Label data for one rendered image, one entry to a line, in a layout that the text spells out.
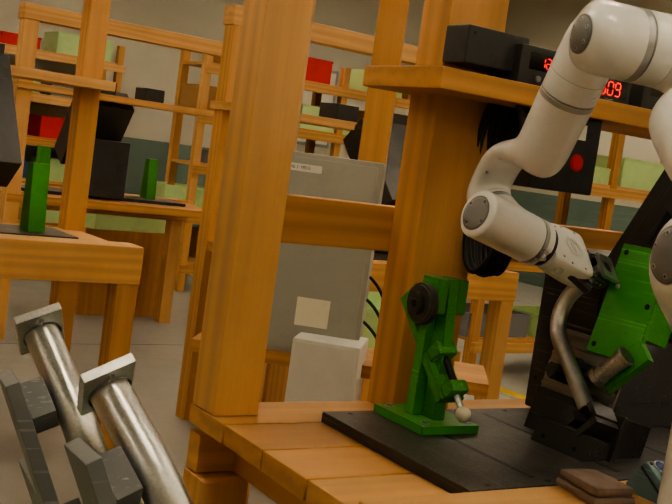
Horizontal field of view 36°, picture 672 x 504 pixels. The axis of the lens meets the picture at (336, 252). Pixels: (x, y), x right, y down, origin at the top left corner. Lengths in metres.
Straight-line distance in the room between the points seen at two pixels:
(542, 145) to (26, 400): 1.02
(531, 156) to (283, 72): 0.45
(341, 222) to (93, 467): 1.35
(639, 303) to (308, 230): 0.62
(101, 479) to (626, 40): 0.96
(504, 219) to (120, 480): 1.13
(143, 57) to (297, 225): 10.40
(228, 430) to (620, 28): 0.91
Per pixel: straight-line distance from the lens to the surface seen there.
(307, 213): 1.96
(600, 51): 1.43
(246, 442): 1.74
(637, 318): 1.92
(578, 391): 1.91
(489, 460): 1.76
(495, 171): 1.81
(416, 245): 2.00
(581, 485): 1.64
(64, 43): 11.26
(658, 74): 1.47
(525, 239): 1.78
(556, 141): 1.67
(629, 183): 8.16
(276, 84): 1.81
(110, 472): 0.73
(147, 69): 12.32
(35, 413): 0.89
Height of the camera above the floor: 1.36
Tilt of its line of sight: 5 degrees down
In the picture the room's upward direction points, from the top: 8 degrees clockwise
